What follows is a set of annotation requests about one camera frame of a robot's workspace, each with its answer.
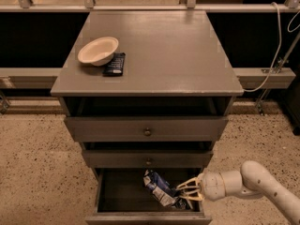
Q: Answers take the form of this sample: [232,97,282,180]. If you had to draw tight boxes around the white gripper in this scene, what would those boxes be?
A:
[176,172,225,202]

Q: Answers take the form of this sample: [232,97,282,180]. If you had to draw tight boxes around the blue chip bag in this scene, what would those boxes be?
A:
[143,170,193,210]

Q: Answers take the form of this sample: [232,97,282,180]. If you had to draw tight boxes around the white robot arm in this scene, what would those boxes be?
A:
[176,160,300,225]

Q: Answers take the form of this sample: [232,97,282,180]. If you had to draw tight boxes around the grey open bottom drawer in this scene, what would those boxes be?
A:
[85,168,212,225]

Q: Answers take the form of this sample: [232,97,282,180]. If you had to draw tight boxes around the grey wooden drawer cabinet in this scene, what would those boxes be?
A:
[50,9,245,225]

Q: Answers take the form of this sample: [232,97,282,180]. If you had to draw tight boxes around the grey middle drawer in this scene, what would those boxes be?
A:
[82,150,213,168]

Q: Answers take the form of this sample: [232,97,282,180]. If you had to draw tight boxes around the grey top drawer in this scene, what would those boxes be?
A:
[65,116,228,143]

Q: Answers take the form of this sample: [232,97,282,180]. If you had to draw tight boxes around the round brass top knob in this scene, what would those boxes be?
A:
[143,128,152,136]

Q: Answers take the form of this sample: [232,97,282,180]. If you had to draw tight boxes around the black snack bar packet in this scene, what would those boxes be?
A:
[102,52,126,76]

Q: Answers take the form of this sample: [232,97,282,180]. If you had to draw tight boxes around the white paper bowl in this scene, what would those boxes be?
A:
[78,37,119,67]

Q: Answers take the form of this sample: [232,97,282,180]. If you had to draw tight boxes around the white cable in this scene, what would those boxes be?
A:
[242,1,300,94]

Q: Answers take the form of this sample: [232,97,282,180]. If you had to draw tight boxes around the metal railing frame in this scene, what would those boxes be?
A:
[0,0,299,91]

